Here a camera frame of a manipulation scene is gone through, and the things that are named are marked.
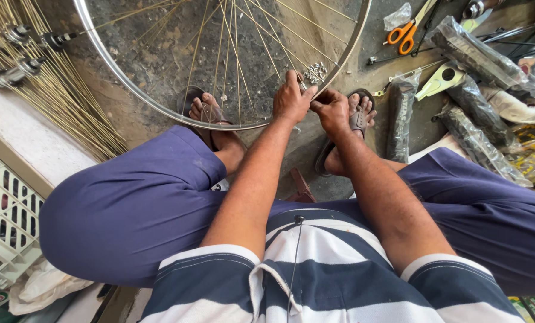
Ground small clear plastic bag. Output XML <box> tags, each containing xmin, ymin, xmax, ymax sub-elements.
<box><xmin>383</xmin><ymin>3</ymin><xmax>412</xmax><ymax>32</ymax></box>

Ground brown sandal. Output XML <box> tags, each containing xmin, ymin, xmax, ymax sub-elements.
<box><xmin>314</xmin><ymin>88</ymin><xmax>377</xmax><ymax>177</ymax></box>
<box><xmin>177</xmin><ymin>85</ymin><xmax>237</xmax><ymax>151</ymax></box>

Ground white crumpled bag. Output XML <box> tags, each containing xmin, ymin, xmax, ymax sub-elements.
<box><xmin>8</xmin><ymin>258</ymin><xmax>95</xmax><ymax>316</ymax></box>

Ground white wrapped mudguard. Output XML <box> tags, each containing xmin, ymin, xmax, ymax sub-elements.
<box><xmin>480</xmin><ymin>85</ymin><xmax>535</xmax><ymax>125</ymax></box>

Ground thin black cord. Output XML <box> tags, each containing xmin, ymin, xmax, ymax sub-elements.
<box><xmin>286</xmin><ymin>215</ymin><xmax>306</xmax><ymax>323</ymax></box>

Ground bundle of brass-coloured spokes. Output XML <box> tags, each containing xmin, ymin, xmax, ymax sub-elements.
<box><xmin>0</xmin><ymin>0</ymin><xmax>129</xmax><ymax>162</ymax></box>

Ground person's left foot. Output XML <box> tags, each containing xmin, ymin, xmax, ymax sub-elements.
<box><xmin>189</xmin><ymin>93</ymin><xmax>249</xmax><ymax>176</ymax></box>

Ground red-brown stool leg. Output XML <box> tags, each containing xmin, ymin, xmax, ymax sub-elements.
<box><xmin>285</xmin><ymin>167</ymin><xmax>317</xmax><ymax>203</ymax></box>

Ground silver hub part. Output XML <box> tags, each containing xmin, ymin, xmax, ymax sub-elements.
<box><xmin>461</xmin><ymin>0</ymin><xmax>506</xmax><ymax>21</ymax></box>

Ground silver spoked bicycle wheel rim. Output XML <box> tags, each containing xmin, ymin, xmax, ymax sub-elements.
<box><xmin>73</xmin><ymin>0</ymin><xmax>372</xmax><ymax>131</ymax></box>

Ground orange-handled scissors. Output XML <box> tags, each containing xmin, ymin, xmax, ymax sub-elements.
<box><xmin>382</xmin><ymin>0</ymin><xmax>438</xmax><ymax>56</ymax></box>

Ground person's blue white striped shirt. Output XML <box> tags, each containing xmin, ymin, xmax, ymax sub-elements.
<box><xmin>139</xmin><ymin>208</ymin><xmax>526</xmax><ymax>323</ymax></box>

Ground person's left hand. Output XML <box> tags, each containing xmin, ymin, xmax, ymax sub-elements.
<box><xmin>273</xmin><ymin>69</ymin><xmax>318</xmax><ymax>127</ymax></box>

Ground person's right hand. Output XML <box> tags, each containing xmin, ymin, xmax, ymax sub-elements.
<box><xmin>310</xmin><ymin>88</ymin><xmax>353</xmax><ymax>136</ymax></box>

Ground brown left sandal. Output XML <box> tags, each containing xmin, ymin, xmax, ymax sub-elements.
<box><xmin>177</xmin><ymin>85</ymin><xmax>237</xmax><ymax>151</ymax></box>

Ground pile of silver spoke nipples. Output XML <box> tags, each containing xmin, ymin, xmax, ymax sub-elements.
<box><xmin>302</xmin><ymin>61</ymin><xmax>329</xmax><ymax>85</ymax></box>

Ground white plastic crate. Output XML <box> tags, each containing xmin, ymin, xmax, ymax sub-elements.
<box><xmin>0</xmin><ymin>143</ymin><xmax>45</xmax><ymax>288</ymax></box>

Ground person's blue trousers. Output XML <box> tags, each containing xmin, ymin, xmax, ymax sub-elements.
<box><xmin>39</xmin><ymin>125</ymin><xmax>535</xmax><ymax>297</ymax></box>

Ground person's foot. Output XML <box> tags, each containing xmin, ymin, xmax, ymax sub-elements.
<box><xmin>189</xmin><ymin>93</ymin><xmax>249</xmax><ymax>176</ymax></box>
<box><xmin>325</xmin><ymin>93</ymin><xmax>407</xmax><ymax>177</ymax></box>

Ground black plastic-wrapped packet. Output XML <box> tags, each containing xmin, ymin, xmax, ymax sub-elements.
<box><xmin>424</xmin><ymin>16</ymin><xmax>530</xmax><ymax>90</ymax></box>
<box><xmin>385</xmin><ymin>68</ymin><xmax>423</xmax><ymax>164</ymax></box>
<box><xmin>432</xmin><ymin>104</ymin><xmax>534</xmax><ymax>188</ymax></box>
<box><xmin>447</xmin><ymin>74</ymin><xmax>519</xmax><ymax>149</ymax></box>

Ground heap of yellow packets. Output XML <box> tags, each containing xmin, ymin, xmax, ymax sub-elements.
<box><xmin>510</xmin><ymin>121</ymin><xmax>535</xmax><ymax>185</ymax></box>

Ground silver wheel hub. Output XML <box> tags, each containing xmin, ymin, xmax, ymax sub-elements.
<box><xmin>17</xmin><ymin>56</ymin><xmax>47</xmax><ymax>76</ymax></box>
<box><xmin>0</xmin><ymin>68</ymin><xmax>26</xmax><ymax>89</ymax></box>
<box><xmin>40</xmin><ymin>31</ymin><xmax>79</xmax><ymax>51</ymax></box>
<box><xmin>3</xmin><ymin>23</ymin><xmax>32</xmax><ymax>45</ymax></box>

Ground brown right sandal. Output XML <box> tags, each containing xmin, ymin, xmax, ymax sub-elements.
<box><xmin>314</xmin><ymin>88</ymin><xmax>377</xmax><ymax>177</ymax></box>

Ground cream metal chain guard piece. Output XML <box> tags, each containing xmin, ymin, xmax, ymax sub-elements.
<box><xmin>414</xmin><ymin>62</ymin><xmax>466</xmax><ymax>101</ymax></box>

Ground person's right foot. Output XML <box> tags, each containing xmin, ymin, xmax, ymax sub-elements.
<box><xmin>325</xmin><ymin>93</ymin><xmax>407</xmax><ymax>177</ymax></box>

